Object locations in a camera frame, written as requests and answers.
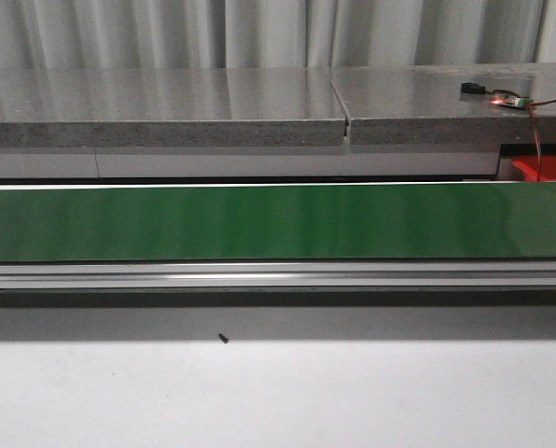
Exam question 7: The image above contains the grey stone countertop left slab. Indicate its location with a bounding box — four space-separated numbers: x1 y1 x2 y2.
0 68 346 148

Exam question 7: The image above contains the red brown wire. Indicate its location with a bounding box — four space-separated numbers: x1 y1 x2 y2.
527 98 556 184

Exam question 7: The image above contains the black connector plug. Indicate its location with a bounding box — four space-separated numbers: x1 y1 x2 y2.
461 82 489 95

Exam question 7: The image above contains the aluminium conveyor frame rail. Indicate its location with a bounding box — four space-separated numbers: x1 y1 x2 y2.
0 259 556 291

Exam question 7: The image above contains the grey pleated curtain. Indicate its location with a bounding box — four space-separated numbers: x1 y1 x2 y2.
0 1 556 69

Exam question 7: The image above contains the small green circuit board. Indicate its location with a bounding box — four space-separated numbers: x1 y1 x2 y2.
490 94 534 110

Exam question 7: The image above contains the red plastic bin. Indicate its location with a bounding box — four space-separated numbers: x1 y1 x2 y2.
511 155 556 182

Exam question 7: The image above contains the green conveyor belt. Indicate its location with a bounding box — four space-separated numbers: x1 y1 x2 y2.
0 182 556 263

